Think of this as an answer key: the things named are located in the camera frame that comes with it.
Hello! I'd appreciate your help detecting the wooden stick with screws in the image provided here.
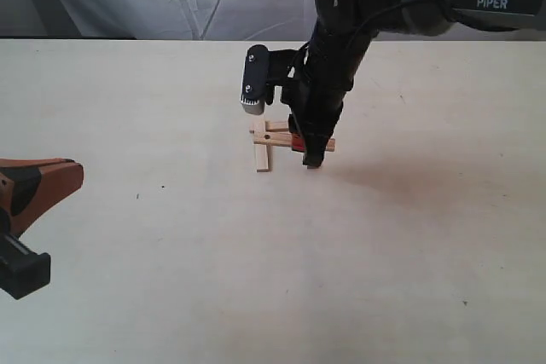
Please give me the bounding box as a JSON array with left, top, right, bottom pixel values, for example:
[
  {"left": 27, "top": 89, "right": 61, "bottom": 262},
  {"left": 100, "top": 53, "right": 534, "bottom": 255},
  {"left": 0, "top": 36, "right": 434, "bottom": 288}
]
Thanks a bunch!
[{"left": 252, "top": 131, "right": 337, "bottom": 153}]

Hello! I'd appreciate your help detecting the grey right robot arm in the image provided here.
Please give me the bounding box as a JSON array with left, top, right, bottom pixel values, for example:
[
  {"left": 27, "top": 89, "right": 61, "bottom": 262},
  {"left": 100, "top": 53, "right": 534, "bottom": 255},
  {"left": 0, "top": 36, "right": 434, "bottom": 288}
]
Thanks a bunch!
[{"left": 31, "top": 0, "right": 545, "bottom": 168}]

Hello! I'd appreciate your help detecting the horizontal wooden stick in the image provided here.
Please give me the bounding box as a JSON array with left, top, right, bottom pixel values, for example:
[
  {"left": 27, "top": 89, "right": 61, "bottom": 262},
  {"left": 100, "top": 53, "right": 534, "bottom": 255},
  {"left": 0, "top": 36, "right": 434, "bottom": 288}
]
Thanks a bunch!
[{"left": 264, "top": 120, "right": 289, "bottom": 133}]

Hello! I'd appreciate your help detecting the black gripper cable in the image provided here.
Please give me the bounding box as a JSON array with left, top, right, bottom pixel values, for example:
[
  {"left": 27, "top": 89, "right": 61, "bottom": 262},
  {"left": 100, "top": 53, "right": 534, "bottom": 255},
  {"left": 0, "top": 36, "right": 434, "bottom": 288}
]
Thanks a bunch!
[{"left": 289, "top": 0, "right": 410, "bottom": 84}]

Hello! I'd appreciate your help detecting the plain wooden stick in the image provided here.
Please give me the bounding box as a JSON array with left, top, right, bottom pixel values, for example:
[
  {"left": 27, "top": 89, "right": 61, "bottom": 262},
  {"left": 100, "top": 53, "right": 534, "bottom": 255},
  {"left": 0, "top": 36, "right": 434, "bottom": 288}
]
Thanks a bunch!
[{"left": 253, "top": 119, "right": 270, "bottom": 172}]

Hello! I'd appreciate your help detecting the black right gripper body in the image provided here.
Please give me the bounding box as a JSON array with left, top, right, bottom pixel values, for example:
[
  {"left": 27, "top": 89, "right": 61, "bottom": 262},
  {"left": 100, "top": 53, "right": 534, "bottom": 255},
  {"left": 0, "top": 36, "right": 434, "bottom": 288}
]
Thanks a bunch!
[{"left": 281, "top": 26, "right": 374, "bottom": 139}]

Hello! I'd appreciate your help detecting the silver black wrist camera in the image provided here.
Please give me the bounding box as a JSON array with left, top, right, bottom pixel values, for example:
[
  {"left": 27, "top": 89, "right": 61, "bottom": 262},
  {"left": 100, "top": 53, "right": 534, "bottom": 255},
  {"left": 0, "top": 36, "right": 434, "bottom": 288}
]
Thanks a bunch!
[{"left": 240, "top": 44, "right": 270, "bottom": 116}]

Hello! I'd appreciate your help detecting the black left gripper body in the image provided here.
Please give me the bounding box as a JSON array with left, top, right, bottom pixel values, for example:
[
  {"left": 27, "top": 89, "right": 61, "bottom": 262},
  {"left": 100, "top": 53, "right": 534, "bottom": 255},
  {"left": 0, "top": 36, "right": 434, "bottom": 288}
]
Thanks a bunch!
[{"left": 1, "top": 167, "right": 51, "bottom": 300}]

